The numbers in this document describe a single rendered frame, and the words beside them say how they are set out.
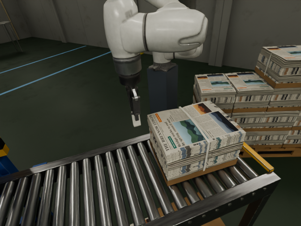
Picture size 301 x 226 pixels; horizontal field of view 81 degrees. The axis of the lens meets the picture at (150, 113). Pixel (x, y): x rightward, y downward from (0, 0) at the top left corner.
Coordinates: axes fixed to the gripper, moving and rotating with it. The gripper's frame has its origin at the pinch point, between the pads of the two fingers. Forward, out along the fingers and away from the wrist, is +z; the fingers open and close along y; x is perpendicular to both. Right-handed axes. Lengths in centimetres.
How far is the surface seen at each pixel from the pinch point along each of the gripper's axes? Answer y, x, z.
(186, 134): -6.3, -20.1, 10.8
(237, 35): 249, -279, 49
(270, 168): -24, -57, 32
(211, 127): -6.6, -32.8, 10.9
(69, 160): 23, 37, 34
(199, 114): 4.0, -33.1, 10.9
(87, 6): 631, -13, -10
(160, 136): -3.1, -9.1, 10.7
